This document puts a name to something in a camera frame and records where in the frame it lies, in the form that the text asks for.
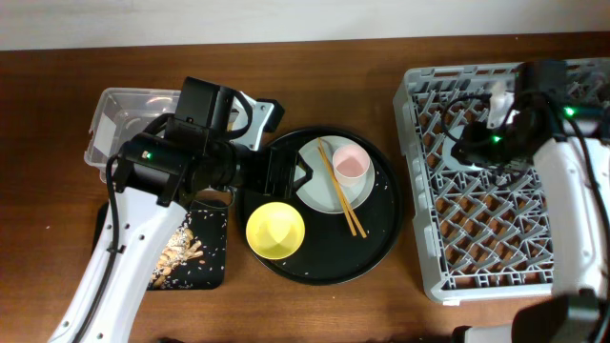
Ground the grey plate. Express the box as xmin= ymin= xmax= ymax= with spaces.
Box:
xmin=296 ymin=135 xmax=376 ymax=214

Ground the clear plastic bin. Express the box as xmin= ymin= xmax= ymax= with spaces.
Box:
xmin=84 ymin=87 xmax=252 ymax=185

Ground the black rectangular tray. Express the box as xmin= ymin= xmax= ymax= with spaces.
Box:
xmin=92 ymin=198 xmax=229 ymax=291

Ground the round black tray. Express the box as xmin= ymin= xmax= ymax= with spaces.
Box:
xmin=258 ymin=127 xmax=404 ymax=286

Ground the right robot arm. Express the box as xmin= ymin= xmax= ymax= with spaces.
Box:
xmin=442 ymin=60 xmax=609 ymax=342

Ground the food scraps pile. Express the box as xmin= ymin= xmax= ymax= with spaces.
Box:
xmin=149 ymin=228 xmax=203 ymax=290

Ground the grey dishwasher rack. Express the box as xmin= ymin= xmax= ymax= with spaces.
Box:
xmin=393 ymin=58 xmax=609 ymax=304

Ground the yellow bowl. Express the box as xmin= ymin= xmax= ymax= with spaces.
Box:
xmin=246 ymin=202 xmax=305 ymax=260

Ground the wooden chopstick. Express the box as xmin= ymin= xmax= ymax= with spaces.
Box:
xmin=317 ymin=142 xmax=357 ymax=236
xmin=317 ymin=138 xmax=367 ymax=239

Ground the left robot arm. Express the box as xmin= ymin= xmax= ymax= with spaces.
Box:
xmin=51 ymin=77 xmax=313 ymax=342

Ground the pink plastic cup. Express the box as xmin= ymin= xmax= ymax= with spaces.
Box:
xmin=332 ymin=144 xmax=371 ymax=187

